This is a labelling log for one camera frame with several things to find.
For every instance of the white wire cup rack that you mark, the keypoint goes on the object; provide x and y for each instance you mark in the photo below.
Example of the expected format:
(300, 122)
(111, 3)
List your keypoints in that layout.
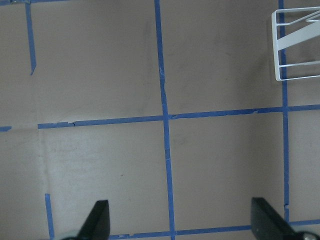
(281, 42)

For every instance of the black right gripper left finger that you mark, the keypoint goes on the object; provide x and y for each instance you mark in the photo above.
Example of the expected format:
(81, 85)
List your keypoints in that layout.
(97, 224)

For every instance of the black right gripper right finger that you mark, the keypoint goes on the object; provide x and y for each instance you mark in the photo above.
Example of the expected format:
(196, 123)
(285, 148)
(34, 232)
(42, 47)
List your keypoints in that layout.
(267, 224)

